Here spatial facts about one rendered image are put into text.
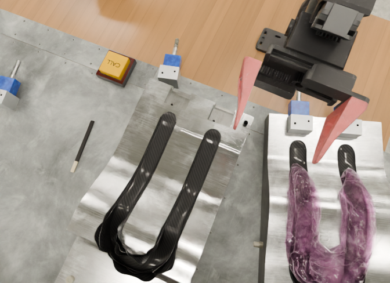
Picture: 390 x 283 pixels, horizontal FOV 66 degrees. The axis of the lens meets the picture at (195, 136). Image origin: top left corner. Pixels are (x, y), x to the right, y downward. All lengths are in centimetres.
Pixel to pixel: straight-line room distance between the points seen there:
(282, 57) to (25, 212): 69
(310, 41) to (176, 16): 60
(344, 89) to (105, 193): 48
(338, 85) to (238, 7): 62
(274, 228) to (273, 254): 5
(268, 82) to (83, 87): 59
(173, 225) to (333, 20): 46
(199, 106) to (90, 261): 41
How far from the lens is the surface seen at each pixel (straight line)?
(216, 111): 72
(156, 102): 70
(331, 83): 36
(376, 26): 102
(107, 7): 99
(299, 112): 74
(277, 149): 72
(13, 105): 92
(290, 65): 37
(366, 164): 78
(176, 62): 80
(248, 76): 35
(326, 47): 37
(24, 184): 87
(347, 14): 31
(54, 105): 88
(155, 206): 63
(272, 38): 89
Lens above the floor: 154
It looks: 75 degrees down
